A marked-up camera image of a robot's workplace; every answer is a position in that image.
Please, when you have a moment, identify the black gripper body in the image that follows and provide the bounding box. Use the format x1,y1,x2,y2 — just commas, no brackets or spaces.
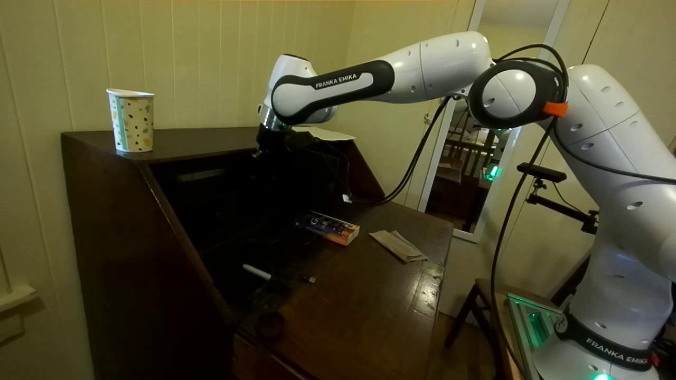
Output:
254,122,297,154

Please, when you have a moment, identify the round wooden cabinet knob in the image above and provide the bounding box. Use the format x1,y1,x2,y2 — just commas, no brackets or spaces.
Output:
254,309,286,343

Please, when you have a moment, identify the dark wooden secretary cabinet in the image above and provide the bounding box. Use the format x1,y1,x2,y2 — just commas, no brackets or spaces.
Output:
59,125,456,380

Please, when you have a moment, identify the white paper sheet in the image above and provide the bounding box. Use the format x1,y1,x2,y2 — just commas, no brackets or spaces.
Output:
292,125,357,146

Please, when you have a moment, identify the blue Lobster Bar book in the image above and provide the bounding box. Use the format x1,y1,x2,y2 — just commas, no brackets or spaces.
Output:
294,210,361,250

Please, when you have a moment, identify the dotted white paper cup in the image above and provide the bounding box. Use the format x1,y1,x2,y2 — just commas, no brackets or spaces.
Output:
104,86,156,157

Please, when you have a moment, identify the tan paper pad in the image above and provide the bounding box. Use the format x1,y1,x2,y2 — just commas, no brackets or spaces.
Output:
367,230,423,267

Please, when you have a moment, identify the beige paper envelope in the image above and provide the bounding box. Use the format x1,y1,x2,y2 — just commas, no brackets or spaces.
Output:
384,228,430,261

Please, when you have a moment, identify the white framed glass door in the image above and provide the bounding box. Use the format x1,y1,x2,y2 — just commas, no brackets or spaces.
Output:
417,0,566,246

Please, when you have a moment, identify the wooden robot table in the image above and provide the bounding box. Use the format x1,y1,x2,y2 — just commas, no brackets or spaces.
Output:
443,276,593,380

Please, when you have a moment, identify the black robot camera cable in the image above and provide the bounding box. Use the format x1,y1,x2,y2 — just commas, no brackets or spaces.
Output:
339,42,570,380

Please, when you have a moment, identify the black camera on stand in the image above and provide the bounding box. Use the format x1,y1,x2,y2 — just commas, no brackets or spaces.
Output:
515,160,600,236

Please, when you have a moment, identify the orange cable clip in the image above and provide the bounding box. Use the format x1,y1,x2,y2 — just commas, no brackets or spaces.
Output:
540,99,570,121

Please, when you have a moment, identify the aluminium frame rail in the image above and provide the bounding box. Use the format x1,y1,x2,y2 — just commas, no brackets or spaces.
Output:
505,292,570,355

